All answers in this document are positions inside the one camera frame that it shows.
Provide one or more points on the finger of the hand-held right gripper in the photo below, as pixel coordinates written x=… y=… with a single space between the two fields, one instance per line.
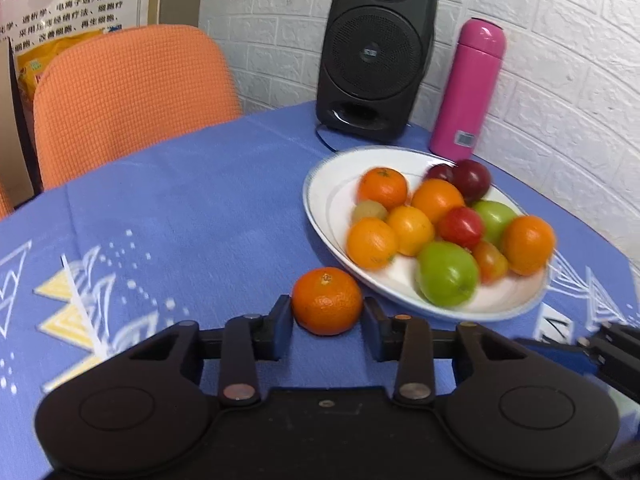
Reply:
x=565 y=355
x=625 y=375

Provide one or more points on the pink bottle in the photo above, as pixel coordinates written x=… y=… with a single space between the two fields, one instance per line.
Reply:
x=470 y=90

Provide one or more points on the brown cardboard board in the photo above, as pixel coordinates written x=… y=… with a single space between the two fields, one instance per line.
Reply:
x=12 y=160

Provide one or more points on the red yellow plum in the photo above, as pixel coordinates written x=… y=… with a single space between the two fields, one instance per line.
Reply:
x=491 y=261

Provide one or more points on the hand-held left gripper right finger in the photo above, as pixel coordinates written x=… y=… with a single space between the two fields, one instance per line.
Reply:
x=375 y=330

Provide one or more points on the green apple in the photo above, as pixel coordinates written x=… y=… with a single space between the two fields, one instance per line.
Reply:
x=446 y=273
x=497 y=217

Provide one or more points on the orange chair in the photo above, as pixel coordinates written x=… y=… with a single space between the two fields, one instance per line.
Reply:
x=130 y=100
x=4 y=202

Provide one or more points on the wall poster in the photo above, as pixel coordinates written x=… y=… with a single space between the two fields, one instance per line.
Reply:
x=75 y=5

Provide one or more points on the brown kiwi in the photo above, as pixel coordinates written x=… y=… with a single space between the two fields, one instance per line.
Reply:
x=367 y=211

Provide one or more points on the yellow snack bag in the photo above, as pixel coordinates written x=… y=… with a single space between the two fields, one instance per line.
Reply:
x=30 y=67

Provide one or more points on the black speaker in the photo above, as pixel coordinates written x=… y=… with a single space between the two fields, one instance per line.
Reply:
x=375 y=50

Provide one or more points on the white plate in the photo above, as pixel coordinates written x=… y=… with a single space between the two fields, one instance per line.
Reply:
x=330 y=195

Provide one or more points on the blue printed tablecloth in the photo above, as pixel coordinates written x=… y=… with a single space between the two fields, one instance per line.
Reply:
x=200 y=210

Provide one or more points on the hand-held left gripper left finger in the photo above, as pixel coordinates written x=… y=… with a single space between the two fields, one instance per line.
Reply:
x=281 y=327

